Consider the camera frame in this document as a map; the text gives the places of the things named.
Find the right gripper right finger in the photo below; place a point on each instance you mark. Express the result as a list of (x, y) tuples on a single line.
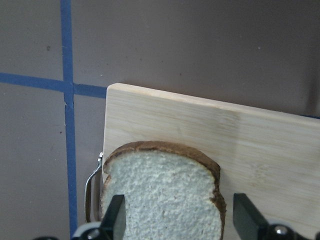
[(248, 221)]

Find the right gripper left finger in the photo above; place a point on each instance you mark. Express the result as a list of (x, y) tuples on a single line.
[(113, 224)]

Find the bread slice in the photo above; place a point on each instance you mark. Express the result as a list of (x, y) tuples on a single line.
[(172, 191)]

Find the wooden cutting board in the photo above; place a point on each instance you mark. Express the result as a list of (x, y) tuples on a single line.
[(273, 157)]

